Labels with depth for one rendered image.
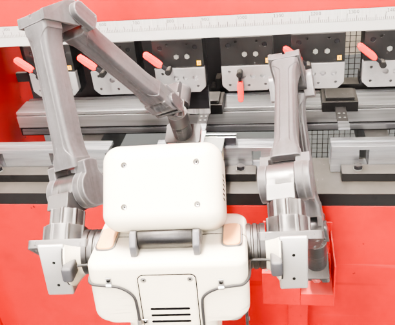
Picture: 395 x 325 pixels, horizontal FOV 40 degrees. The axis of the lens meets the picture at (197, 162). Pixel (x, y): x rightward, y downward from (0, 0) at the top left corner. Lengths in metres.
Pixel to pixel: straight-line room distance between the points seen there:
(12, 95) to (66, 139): 1.32
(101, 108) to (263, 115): 0.61
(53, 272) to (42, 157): 0.92
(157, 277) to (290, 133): 0.42
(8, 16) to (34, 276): 0.95
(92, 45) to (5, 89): 1.14
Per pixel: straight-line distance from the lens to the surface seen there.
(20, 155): 1.96
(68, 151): 1.11
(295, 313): 1.73
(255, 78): 1.61
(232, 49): 1.58
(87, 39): 1.26
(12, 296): 2.26
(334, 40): 1.59
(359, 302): 1.99
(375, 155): 1.77
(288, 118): 1.16
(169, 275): 0.93
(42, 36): 1.16
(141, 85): 1.38
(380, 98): 2.02
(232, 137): 1.74
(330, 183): 1.73
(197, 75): 1.62
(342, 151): 1.75
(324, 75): 1.61
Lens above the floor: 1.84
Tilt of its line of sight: 31 degrees down
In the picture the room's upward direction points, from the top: 6 degrees counter-clockwise
